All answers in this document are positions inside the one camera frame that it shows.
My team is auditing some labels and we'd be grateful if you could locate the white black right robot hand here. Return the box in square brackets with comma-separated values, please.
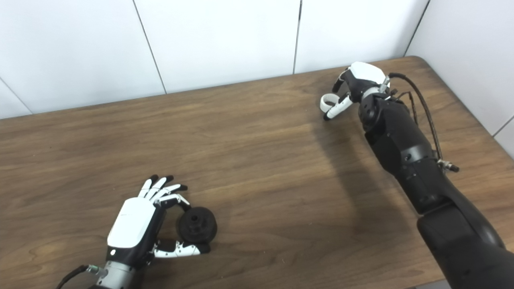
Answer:
[323, 61, 389, 121]

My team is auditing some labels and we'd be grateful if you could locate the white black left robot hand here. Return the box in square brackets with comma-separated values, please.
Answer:
[106, 175, 211, 269]

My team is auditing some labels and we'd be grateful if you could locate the white plastic ring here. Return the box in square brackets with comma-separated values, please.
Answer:
[320, 93, 342, 114]

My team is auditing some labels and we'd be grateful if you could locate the round black plastic part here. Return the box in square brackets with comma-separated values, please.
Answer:
[177, 207, 218, 244]

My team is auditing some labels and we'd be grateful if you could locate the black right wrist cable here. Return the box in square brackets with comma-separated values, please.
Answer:
[388, 72, 460, 173]

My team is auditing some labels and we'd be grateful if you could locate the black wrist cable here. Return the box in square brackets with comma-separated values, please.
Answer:
[388, 72, 460, 173]
[55, 264, 107, 289]

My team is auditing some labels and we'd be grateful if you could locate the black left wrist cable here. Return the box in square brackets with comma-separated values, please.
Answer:
[55, 264, 107, 289]

